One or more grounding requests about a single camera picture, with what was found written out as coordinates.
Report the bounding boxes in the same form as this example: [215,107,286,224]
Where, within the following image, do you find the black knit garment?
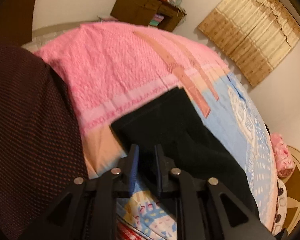
[111,88,259,217]

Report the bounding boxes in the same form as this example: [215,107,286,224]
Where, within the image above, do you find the dark red patterned sleeve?
[0,46,88,239]

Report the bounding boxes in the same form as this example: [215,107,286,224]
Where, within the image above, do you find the circle patterned pillow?
[271,178,288,236]

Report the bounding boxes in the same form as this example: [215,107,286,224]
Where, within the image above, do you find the pink floral folded blanket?
[270,133,295,178]

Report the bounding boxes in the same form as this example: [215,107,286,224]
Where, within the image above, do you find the cream wooden headboard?
[282,146,300,234]

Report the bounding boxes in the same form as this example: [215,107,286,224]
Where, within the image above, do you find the blue polka dot bedspread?
[36,22,277,229]

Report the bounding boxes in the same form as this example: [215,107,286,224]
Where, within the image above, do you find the beige window curtain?
[198,0,300,87]

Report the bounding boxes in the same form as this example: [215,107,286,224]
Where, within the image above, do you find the stacked books under desk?
[149,14,164,27]

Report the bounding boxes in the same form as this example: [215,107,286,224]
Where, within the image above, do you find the dark wooden desk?
[110,0,186,32]

